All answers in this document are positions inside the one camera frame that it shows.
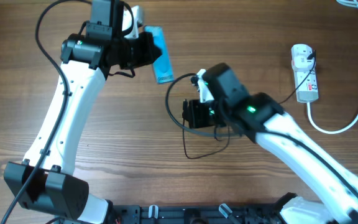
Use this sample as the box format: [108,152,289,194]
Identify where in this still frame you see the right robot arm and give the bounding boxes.
[183,63,358,223]

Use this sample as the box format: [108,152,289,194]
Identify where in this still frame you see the white USB charger plug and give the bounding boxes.
[291,55,315,72]

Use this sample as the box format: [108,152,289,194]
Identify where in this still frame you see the smartphone with cyan screen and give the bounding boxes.
[144,26,174,84]

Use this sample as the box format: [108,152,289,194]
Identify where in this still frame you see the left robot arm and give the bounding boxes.
[3,1,162,223]

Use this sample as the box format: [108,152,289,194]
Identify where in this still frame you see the black USB charging cable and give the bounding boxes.
[181,49,318,160]

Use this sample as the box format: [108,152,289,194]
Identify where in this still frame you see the white power strip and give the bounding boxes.
[291,44,319,103]

